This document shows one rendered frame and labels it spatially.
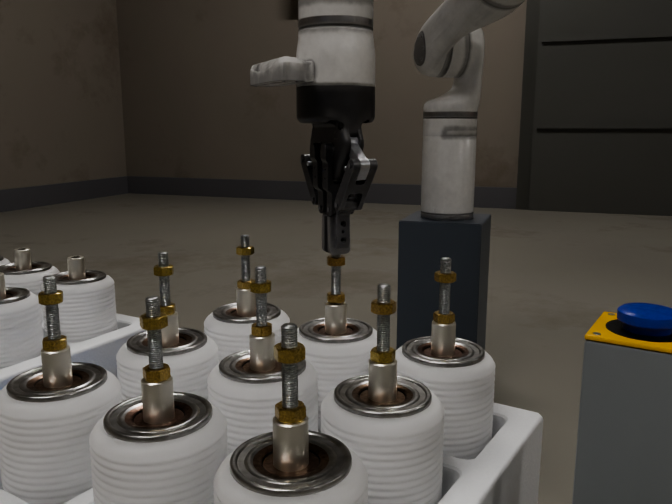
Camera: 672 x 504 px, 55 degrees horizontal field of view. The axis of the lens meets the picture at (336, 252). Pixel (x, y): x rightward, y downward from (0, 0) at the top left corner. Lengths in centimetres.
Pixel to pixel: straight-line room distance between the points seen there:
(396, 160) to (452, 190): 281
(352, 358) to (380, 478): 17
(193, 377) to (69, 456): 13
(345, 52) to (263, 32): 365
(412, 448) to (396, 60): 353
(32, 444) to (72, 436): 3
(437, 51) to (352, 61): 49
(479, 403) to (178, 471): 27
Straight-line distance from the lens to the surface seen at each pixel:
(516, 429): 64
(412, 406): 49
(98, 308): 93
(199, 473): 47
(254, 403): 53
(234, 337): 69
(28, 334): 87
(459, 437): 59
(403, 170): 390
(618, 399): 49
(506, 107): 380
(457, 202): 111
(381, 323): 49
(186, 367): 61
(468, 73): 113
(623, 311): 50
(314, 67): 60
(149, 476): 46
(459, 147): 110
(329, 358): 62
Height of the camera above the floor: 46
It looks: 11 degrees down
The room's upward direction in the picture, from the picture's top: straight up
